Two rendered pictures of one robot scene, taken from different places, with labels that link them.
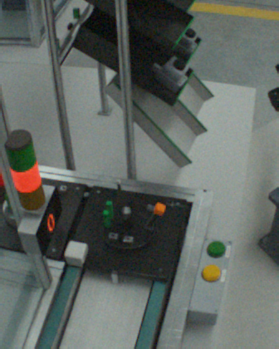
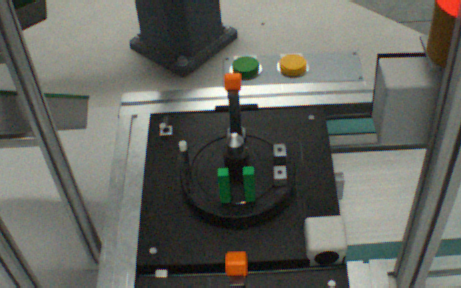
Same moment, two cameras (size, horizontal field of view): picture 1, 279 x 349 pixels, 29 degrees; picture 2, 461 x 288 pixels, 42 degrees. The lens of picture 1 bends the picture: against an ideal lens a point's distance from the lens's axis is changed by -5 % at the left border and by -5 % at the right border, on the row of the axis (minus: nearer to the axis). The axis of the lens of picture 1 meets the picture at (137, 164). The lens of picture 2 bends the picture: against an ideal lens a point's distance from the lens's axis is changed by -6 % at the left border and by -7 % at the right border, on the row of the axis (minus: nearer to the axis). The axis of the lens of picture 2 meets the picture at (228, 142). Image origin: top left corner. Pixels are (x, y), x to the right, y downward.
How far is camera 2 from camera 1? 1.16 m
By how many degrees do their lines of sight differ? 65
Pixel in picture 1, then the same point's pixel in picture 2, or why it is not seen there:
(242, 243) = not seen: hidden behind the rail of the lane
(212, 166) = (26, 155)
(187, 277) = (309, 92)
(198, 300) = (344, 72)
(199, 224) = (198, 96)
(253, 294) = not seen: hidden behind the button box
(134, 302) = (362, 166)
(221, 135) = not seen: outside the picture
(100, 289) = (357, 218)
